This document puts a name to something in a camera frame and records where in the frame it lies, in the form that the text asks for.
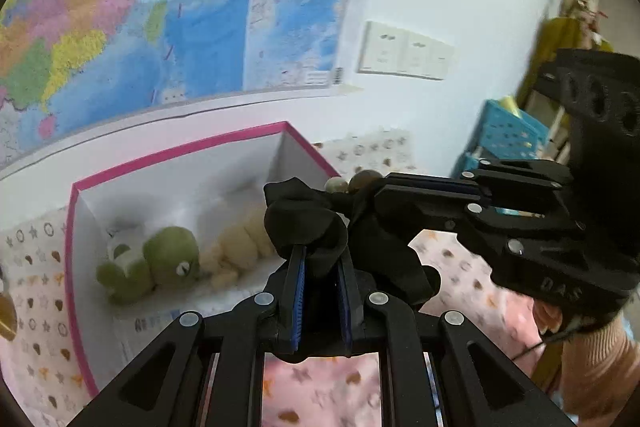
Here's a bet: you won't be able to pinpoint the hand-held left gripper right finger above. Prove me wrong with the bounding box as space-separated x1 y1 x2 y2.
334 257 578 427

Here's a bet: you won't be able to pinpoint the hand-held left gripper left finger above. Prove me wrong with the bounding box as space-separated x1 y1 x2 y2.
65 244 308 427

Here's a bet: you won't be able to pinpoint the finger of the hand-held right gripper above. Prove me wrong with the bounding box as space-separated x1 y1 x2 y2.
374 188 586 258
382 157 573 208

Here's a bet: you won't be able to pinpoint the black cloth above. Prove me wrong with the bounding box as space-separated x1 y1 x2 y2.
262 177 442 363

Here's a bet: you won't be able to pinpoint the beige plush toy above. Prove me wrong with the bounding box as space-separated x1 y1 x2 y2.
199 207 283 290

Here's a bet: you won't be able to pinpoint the green frog plush toy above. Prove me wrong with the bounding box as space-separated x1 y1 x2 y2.
95 227 202 305

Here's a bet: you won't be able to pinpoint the pink cardboard box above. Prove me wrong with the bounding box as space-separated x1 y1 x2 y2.
64 121 351 398

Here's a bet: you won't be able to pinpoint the person's right forearm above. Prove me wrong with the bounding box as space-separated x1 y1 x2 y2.
557 307 640 427

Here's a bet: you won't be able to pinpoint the person's right hand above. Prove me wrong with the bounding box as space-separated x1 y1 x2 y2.
532 297 626 348

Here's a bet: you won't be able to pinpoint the brown beads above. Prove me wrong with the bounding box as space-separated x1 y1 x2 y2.
324 169 386 194

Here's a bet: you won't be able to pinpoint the white shelf rack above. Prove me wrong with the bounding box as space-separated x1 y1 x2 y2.
520 87 573 168

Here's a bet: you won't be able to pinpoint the pink printed blanket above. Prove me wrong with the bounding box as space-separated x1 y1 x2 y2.
0 127 566 427

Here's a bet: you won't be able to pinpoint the yellow hanging garment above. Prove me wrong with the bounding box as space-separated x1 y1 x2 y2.
517 16 613 112

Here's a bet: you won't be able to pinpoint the wooden coat rack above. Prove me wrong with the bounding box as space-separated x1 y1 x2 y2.
562 0 613 52

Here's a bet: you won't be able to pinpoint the gold travel tumbler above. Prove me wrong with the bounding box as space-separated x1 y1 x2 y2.
0 264 20 343

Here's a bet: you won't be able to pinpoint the white wall switch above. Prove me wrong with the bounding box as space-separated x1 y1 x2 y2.
430 38 457 81

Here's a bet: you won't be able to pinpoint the white wall socket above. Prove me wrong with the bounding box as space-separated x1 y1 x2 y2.
356 20 410 75
404 29 435 78

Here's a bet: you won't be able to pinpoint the black cable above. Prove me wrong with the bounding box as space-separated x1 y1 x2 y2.
512 327 581 360

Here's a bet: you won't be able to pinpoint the colourful wall map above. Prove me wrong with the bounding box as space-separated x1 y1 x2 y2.
0 0 368 170

